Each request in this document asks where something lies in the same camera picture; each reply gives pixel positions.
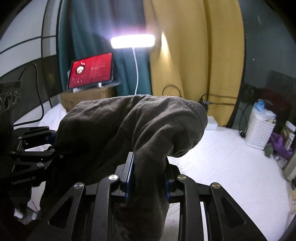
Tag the white folded cloth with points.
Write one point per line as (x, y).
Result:
(52, 116)

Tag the purple object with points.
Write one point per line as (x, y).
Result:
(277, 143)

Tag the white desk lamp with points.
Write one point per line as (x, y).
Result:
(131, 53)

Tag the dark olive garment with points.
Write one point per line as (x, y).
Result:
(96, 136)

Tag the white plastic basket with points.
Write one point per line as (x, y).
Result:
(260, 125)

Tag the black charger adapter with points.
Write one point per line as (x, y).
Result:
(205, 104)

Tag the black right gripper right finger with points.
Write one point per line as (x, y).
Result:
(207, 212)

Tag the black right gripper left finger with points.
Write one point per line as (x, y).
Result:
(87, 212)

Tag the brown cardboard box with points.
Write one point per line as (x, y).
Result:
(70, 99)

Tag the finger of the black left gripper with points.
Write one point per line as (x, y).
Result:
(33, 137)
(23, 159)

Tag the yellow curtain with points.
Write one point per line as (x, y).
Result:
(199, 52)

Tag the teal curtain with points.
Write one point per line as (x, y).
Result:
(86, 29)

